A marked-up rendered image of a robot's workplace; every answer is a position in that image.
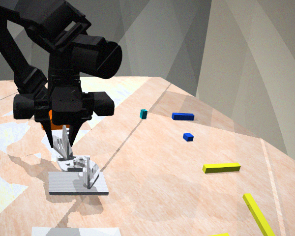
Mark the small blue cube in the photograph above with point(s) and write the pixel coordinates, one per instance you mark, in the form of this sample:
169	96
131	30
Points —
188	136

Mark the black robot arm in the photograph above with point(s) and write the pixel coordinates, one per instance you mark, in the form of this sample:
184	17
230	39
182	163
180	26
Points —
44	22

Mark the small teal block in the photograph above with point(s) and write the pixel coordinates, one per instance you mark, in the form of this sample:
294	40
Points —
143	114

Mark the white flat rectangular plate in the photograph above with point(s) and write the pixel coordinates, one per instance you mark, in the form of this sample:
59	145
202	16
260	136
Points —
42	231

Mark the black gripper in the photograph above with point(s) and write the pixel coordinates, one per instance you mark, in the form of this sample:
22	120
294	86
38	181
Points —
25	106

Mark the blue rectangular block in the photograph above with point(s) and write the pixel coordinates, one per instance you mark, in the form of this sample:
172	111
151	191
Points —
182	116

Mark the yellow long bar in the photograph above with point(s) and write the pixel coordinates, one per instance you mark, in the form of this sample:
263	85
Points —
258	216

